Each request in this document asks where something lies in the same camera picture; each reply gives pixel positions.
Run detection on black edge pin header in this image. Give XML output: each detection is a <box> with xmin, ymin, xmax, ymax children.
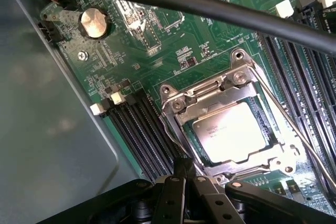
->
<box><xmin>37</xmin><ymin>20</ymin><xmax>63</xmax><ymax>43</ymax></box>

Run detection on silver CPU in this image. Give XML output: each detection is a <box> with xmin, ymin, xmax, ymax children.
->
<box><xmin>193</xmin><ymin>102</ymin><xmax>275</xmax><ymax>164</ymax></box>

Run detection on long wire locking lever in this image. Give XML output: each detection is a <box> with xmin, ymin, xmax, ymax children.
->
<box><xmin>248</xmin><ymin>65</ymin><xmax>336</xmax><ymax>185</ymax></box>

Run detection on silver coin cell battery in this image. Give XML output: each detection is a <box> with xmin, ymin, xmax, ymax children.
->
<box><xmin>78</xmin><ymin>7</ymin><xmax>109</xmax><ymax>38</ymax></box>

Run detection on grey metal PC case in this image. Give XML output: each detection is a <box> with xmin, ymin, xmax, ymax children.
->
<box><xmin>0</xmin><ymin>0</ymin><xmax>148</xmax><ymax>224</ymax></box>

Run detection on green motherboard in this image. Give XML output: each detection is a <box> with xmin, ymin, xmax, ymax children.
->
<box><xmin>39</xmin><ymin>0</ymin><xmax>336</xmax><ymax>193</ymax></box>

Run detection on thick black cable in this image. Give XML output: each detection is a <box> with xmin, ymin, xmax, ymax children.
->
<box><xmin>0</xmin><ymin>0</ymin><xmax>336</xmax><ymax>57</ymax></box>

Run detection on short wire locking lever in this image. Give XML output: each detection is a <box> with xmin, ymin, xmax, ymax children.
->
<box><xmin>160</xmin><ymin>100</ymin><xmax>188</xmax><ymax>156</ymax></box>

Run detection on metal socket cover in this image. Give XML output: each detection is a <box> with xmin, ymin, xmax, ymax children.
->
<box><xmin>162</xmin><ymin>71</ymin><xmax>307</xmax><ymax>180</ymax></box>

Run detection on left black memory slots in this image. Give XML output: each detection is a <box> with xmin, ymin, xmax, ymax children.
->
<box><xmin>101</xmin><ymin>98</ymin><xmax>173</xmax><ymax>177</ymax></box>

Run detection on CPU socket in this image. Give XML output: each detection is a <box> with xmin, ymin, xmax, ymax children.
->
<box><xmin>159</xmin><ymin>49</ymin><xmax>308</xmax><ymax>184</ymax></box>

